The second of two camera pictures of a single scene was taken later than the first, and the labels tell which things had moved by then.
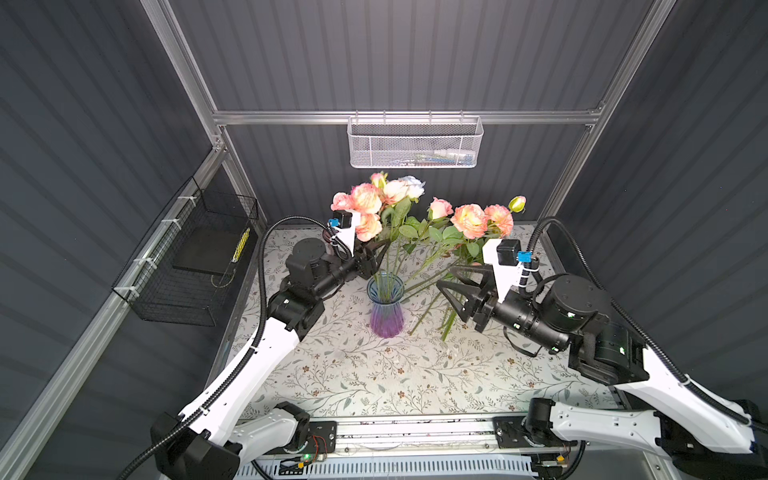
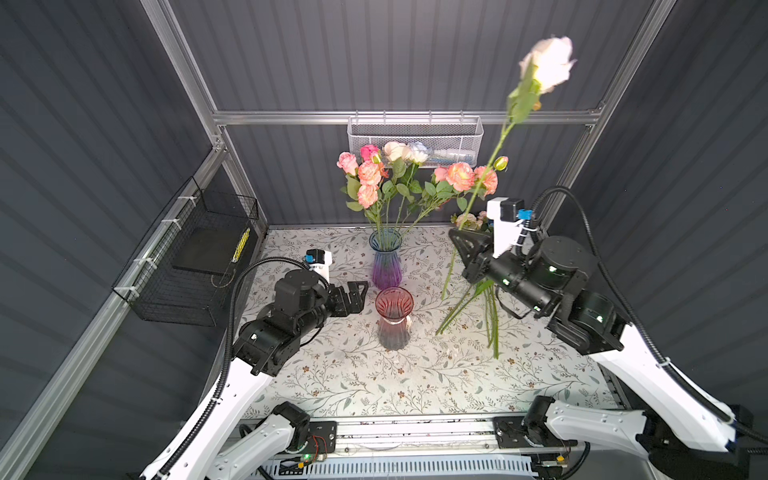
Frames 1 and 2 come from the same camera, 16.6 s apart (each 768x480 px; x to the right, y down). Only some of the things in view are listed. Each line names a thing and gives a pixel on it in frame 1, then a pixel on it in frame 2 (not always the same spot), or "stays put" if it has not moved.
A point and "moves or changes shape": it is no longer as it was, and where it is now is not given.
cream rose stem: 393,191 -> 397,153
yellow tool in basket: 244,238 stays put
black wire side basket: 181,273 stays put
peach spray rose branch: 473,226 moves or changes shape
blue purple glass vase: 386,291 -> 387,268
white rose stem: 415,188 -> 418,154
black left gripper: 365,265 -> 355,300
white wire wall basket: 414,142 stays put
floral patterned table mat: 396,345 stays put
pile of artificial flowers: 445,247 -> 475,221
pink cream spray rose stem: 369,205 -> 363,186
